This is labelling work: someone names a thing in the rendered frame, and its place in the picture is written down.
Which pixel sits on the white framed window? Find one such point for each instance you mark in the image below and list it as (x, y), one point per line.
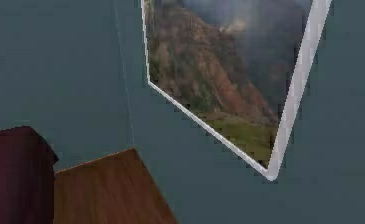
(223, 73)

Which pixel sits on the dark red sofa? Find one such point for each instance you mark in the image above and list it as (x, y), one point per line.
(20, 176)

